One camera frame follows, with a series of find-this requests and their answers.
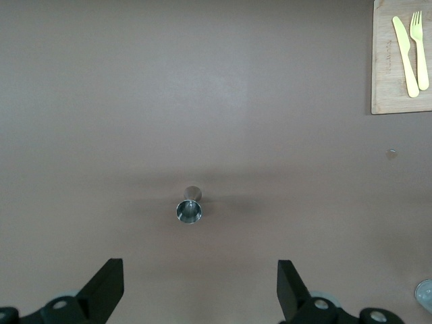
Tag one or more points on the yellow plastic fork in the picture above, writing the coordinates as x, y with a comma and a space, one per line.
421, 60

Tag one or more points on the green sleeved glass bottle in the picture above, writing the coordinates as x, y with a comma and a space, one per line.
426, 294

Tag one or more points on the brown table cover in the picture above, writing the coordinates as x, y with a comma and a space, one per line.
168, 101

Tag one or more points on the yellow plastic knife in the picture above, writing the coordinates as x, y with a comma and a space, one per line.
403, 47

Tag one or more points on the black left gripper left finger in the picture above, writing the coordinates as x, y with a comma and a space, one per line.
94, 297

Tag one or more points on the steel jigger measuring cup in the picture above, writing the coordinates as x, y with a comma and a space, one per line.
189, 212

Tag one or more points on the wooden cutting board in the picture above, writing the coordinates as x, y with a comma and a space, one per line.
384, 84

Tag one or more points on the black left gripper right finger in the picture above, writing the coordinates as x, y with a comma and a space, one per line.
297, 303

